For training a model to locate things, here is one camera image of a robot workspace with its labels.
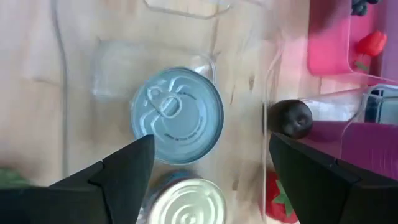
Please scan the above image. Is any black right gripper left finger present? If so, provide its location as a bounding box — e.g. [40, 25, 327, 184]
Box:
[48, 134, 155, 224]

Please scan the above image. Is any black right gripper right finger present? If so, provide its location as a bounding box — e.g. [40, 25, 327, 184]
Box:
[269, 133, 398, 224]

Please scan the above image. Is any tin can pink blue label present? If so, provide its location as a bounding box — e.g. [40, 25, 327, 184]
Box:
[136, 169, 228, 224]

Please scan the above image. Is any tin can teal label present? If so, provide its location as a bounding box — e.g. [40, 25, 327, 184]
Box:
[129, 66, 224, 166]

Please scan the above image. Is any small red strawberry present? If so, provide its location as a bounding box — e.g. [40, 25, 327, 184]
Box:
[354, 30, 388, 72]

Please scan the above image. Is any black grape bunch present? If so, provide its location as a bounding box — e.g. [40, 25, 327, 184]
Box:
[350, 0, 382, 17]

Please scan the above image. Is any red tomato toy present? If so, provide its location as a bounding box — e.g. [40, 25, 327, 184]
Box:
[259, 170, 299, 224]

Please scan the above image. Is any dark plum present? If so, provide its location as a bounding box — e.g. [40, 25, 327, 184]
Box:
[266, 98, 314, 140]

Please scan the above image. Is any clear plastic container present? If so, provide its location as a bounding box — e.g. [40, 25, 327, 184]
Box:
[297, 82, 398, 175]
[51, 0, 285, 224]

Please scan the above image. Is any red grape bunch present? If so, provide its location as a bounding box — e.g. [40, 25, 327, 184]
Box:
[0, 167, 31, 189]

